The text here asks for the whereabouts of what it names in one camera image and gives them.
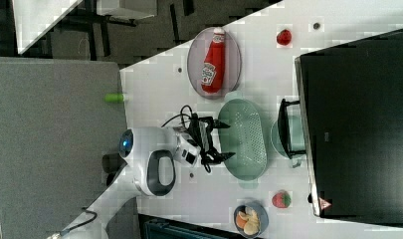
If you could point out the red ketchup bottle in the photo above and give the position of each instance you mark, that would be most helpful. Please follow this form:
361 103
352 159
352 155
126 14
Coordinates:
214 63

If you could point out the green plastic object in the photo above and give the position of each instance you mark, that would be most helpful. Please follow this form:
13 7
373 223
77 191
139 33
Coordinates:
114 98

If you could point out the black silver toaster oven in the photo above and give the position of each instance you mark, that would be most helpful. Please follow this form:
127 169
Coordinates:
351 102

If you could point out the grey round plate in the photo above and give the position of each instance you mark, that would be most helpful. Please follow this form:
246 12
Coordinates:
195 60

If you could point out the large red strawberry toy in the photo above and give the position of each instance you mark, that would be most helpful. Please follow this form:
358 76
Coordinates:
281 199

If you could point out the toy chips in bowl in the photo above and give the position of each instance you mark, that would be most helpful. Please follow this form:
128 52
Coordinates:
248 220

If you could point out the mint green plastic strainer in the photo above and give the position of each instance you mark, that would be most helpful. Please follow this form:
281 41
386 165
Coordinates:
245 137

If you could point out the blue bowl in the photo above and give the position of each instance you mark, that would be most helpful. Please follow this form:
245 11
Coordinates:
263 216

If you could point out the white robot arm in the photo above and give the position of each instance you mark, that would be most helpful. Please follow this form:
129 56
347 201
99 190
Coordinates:
150 154

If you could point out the mint green cup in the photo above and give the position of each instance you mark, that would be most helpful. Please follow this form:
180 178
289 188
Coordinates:
296 137

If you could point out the small red strawberry toy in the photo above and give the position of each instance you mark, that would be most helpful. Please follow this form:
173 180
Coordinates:
284 37

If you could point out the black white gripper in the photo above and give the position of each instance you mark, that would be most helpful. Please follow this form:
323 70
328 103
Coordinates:
195 142

